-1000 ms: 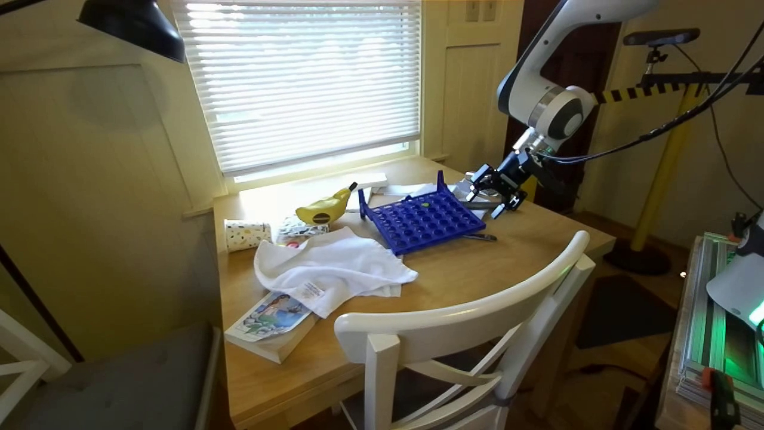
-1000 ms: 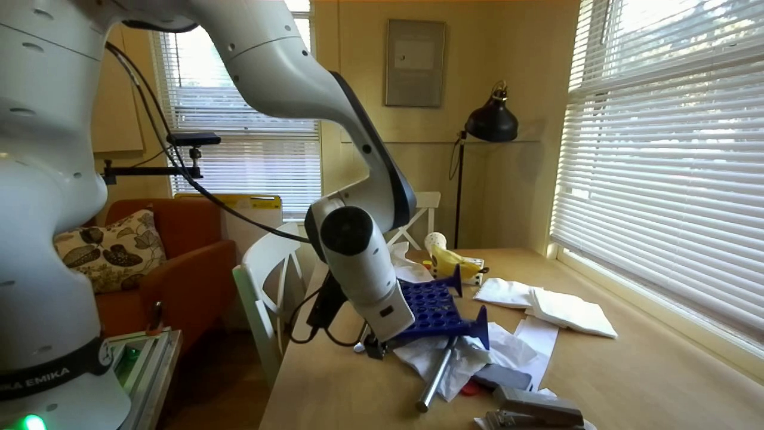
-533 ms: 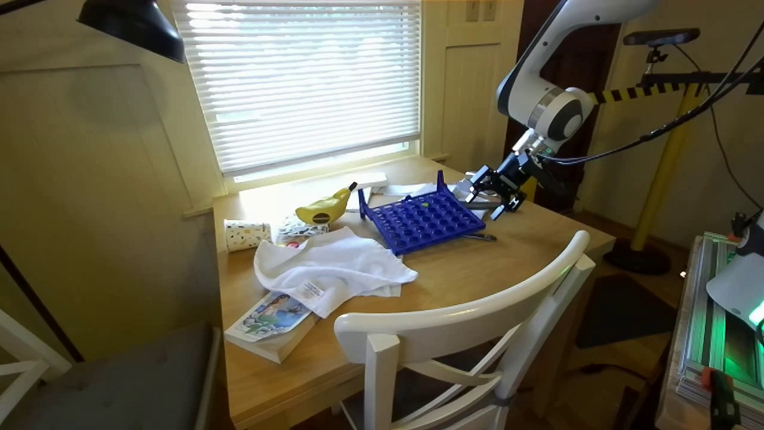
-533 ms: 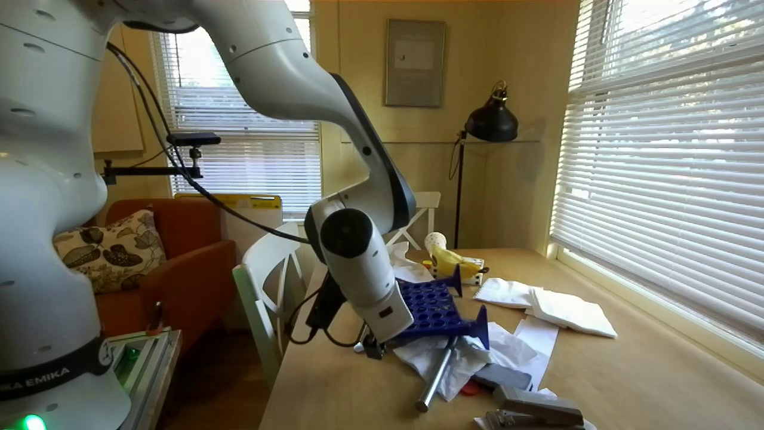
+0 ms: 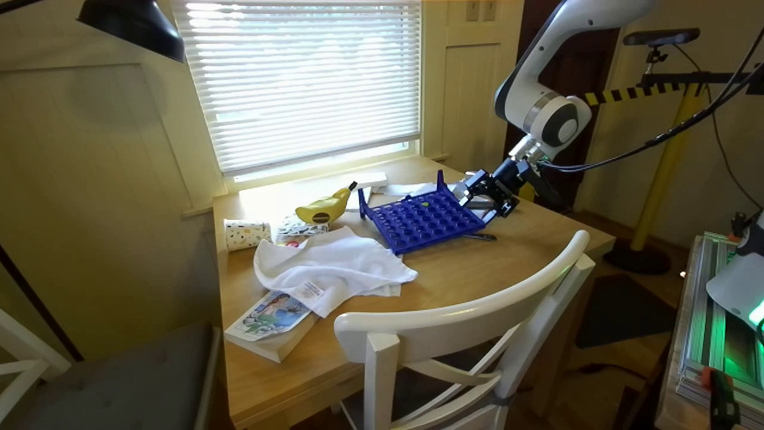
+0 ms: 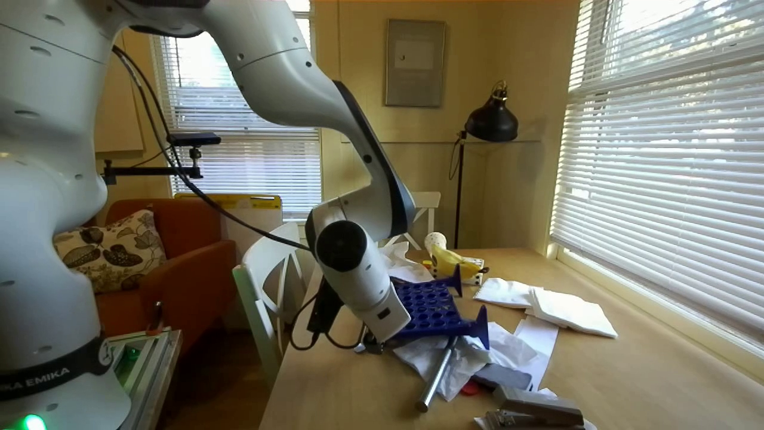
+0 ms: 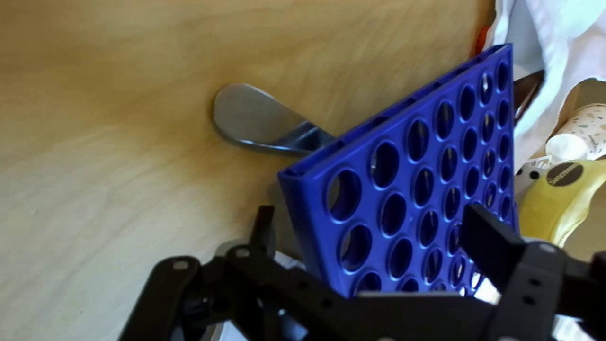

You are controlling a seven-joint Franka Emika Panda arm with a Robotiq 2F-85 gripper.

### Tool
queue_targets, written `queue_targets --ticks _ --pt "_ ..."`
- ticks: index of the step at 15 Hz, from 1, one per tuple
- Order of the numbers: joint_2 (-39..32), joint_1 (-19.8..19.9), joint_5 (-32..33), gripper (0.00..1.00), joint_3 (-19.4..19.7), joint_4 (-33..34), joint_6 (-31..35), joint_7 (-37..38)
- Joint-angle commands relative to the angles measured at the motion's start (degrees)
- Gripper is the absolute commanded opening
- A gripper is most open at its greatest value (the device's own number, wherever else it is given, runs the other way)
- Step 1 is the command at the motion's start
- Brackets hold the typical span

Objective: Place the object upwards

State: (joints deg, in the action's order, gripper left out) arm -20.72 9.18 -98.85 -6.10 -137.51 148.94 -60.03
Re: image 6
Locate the grey wall panel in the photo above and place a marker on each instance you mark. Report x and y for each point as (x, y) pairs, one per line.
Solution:
(414, 62)

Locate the orange armchair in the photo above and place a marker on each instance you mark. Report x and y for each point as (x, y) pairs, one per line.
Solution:
(198, 271)

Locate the black floor lamp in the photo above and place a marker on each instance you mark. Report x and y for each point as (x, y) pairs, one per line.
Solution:
(491, 119)

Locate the small folded white napkin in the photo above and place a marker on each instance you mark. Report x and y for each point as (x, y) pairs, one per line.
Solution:
(502, 291)

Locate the stack of green books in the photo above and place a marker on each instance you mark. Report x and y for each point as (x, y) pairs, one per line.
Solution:
(146, 370)

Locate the crumpled white paper sheet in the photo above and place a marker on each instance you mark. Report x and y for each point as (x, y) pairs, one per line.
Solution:
(517, 348)

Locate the wide white window blinds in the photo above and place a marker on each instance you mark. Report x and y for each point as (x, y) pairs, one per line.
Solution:
(669, 159)

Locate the flat grey pouch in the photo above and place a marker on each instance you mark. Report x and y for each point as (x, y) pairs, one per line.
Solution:
(502, 376)

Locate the blue plastic grid game board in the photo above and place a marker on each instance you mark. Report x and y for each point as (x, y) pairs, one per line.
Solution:
(441, 307)

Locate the narrow white window blinds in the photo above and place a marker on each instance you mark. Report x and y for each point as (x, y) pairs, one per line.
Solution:
(238, 168)

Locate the grey metal stapler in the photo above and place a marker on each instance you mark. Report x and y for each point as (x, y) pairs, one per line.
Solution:
(538, 406)

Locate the yellow banana shaped pouch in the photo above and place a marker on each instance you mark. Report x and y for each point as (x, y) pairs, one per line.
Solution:
(459, 264)

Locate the white curved back chair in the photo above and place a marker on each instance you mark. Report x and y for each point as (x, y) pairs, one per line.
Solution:
(266, 277)

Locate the beige cardboard box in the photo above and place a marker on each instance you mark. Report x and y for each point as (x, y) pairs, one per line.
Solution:
(251, 227)

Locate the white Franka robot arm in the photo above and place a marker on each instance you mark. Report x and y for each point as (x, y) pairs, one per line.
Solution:
(47, 199)

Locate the white cloth garment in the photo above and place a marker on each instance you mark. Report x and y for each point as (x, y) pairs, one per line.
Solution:
(405, 265)

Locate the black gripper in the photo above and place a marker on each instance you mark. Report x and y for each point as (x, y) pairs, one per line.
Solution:
(324, 307)

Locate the silver metal tube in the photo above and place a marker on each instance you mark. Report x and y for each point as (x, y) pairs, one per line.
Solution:
(435, 380)

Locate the white cross back chair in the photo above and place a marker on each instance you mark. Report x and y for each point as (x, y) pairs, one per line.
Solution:
(429, 209)

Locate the yellow flat board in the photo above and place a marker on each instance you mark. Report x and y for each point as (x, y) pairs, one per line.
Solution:
(238, 201)

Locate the leaf patterned pillow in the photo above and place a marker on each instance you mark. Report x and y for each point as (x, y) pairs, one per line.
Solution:
(115, 252)

